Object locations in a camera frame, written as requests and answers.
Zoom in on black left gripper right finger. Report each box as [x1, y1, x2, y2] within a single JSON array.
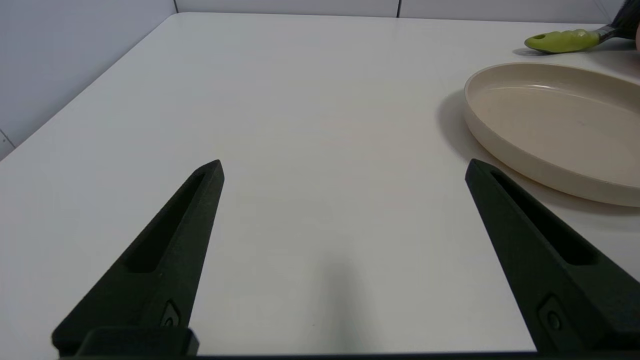
[[465, 159, 640, 354]]

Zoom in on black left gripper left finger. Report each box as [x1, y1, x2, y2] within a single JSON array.
[[51, 160, 225, 357]]

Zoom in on green grey bristle brush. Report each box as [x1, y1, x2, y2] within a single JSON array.
[[524, 0, 640, 54]]

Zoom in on beige round plate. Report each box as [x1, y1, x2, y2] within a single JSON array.
[[463, 62, 640, 208]]

